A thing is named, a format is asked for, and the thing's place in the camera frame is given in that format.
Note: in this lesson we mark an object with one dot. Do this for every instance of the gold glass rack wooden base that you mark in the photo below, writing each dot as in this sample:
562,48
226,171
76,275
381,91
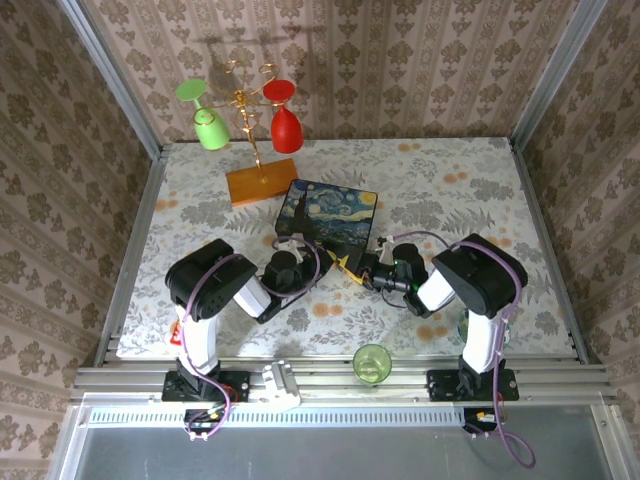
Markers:
260,187

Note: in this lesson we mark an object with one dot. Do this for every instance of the black box with painting lid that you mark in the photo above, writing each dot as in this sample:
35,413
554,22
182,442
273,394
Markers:
327,210

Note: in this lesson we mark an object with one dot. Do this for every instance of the grey metal panel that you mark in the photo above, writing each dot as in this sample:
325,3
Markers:
350,455

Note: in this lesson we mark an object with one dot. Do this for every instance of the white plastic device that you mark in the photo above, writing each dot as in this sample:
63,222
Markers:
282,385

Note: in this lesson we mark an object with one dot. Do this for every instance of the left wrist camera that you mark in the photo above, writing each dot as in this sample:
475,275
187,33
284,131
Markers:
291,247

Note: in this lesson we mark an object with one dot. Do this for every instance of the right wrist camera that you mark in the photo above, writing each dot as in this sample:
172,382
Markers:
385,246

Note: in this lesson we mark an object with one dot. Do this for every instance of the green transparent cup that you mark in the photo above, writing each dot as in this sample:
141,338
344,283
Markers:
372,365

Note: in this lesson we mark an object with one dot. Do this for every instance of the red white tag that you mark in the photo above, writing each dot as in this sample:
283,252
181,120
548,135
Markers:
176,337

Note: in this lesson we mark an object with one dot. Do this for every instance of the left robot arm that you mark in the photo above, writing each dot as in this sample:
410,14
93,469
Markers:
210,280

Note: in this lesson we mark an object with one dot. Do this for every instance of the aluminium frame rail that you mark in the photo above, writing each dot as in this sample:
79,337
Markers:
550,240
135,240
330,387

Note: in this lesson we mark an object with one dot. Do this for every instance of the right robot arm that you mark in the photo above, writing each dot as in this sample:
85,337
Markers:
480,275

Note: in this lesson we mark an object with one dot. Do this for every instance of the green plastic goblet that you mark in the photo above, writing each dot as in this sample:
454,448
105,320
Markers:
212,132

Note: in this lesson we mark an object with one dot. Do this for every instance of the aluminium frame post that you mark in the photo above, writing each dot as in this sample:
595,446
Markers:
115,85
555,80

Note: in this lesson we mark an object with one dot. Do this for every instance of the floral patterned tablecloth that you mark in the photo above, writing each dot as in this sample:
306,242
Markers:
350,320

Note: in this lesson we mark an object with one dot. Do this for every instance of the black power connector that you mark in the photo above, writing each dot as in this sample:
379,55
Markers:
475,417
200,417

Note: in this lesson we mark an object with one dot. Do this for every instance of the red plastic goblet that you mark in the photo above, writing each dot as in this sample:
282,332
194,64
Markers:
286,132

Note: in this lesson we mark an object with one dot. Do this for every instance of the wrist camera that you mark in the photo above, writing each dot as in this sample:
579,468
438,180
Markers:
291,247
385,246

